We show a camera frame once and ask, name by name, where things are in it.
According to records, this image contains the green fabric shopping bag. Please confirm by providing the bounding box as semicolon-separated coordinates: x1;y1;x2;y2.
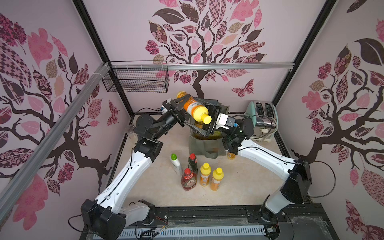
189;98;229;159

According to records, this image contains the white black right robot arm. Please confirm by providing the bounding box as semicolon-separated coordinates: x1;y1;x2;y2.
205;101;313;222

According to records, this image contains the clear glass cup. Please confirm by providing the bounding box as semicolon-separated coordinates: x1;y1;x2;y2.
125;125;138;144

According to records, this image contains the black wire basket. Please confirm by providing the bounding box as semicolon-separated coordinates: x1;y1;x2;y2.
103;60;170;93

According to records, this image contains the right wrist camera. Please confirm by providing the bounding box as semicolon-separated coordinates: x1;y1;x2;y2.
215;113;239;130

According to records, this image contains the mint chrome toaster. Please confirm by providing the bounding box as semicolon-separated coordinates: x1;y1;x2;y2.
246;101;279;143

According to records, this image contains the white slotted cable duct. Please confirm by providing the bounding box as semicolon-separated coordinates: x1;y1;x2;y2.
118;226;266;240

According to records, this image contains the red soap bottle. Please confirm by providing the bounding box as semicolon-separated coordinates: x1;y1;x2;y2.
181;168;197;191

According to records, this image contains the yellow pump soap bottle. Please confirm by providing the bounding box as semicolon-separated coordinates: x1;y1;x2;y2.
200;131;223;140

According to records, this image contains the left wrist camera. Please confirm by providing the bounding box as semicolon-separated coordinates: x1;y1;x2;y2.
159;105;168;115

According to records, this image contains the orange bottle yellow cap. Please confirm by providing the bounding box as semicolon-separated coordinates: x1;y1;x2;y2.
200;163;212;187
227;152;237;160
210;168;224;191
182;96;212;125

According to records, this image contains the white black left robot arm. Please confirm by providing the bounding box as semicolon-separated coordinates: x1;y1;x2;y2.
80;94;190;240

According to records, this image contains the dark green bottle red cap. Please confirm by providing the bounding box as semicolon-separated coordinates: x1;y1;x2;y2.
188;154;198;174

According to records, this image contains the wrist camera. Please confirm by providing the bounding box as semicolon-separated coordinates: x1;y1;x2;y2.
159;105;168;115
215;113;239;130

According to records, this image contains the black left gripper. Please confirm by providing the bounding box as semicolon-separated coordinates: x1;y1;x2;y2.
152;94;195;140

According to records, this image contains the white bottle green cap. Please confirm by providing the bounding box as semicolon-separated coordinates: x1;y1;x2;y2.
171;154;183;176

